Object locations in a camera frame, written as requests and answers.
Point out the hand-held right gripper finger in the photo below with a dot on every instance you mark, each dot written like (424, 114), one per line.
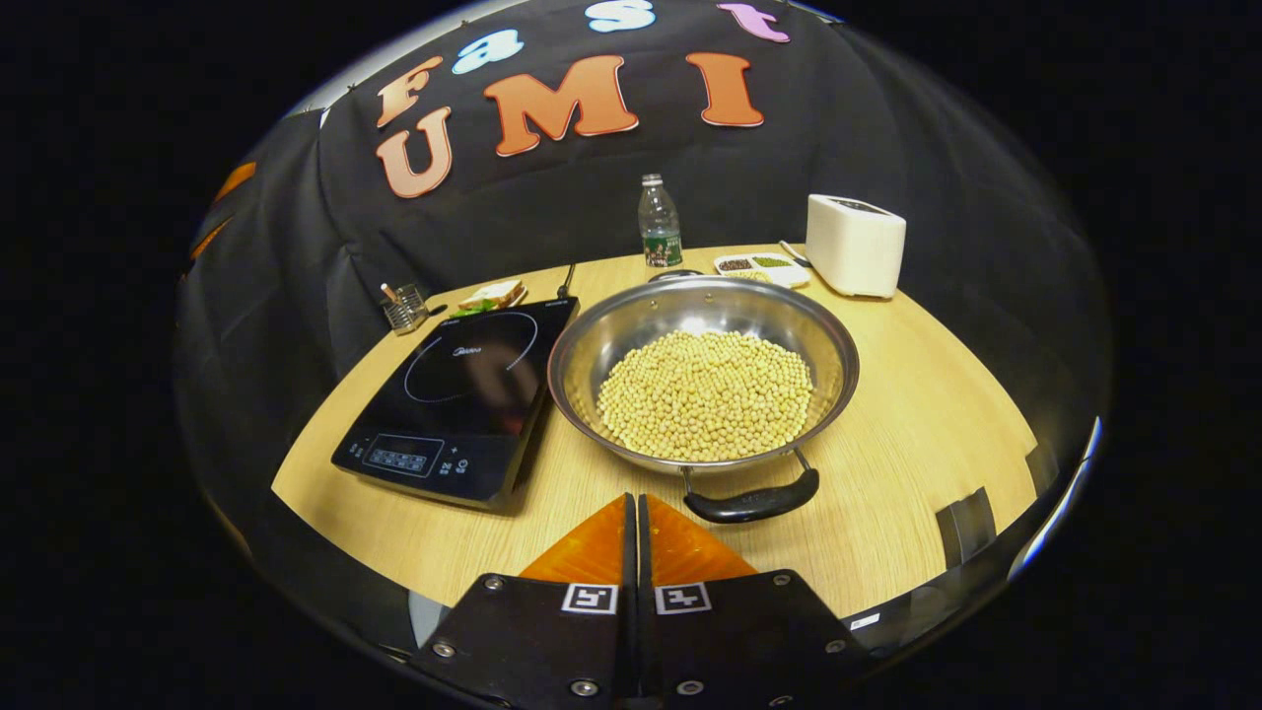
(630, 562)
(645, 562)

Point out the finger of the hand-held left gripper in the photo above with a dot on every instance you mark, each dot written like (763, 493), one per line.
(211, 239)
(235, 181)

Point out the black induction cooktop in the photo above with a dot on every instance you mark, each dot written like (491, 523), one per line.
(463, 394)

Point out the stainless steel pot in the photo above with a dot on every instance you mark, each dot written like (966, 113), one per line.
(690, 306)

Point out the pile of soybeans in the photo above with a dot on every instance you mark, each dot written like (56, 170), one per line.
(705, 394)

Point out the metal mesh holder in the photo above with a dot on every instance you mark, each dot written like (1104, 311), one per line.
(406, 314)

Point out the sandwich with lettuce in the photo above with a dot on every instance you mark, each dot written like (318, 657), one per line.
(491, 294)

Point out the pile of dark red beans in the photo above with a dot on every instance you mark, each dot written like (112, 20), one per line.
(735, 264)

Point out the white divided plate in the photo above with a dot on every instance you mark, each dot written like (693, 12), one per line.
(789, 275)

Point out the pile of green mung beans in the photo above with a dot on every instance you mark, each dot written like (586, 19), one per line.
(772, 261)

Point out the clear plastic water bottle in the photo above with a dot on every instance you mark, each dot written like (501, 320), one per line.
(660, 232)

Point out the white toaster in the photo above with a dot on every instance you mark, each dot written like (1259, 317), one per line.
(853, 251)

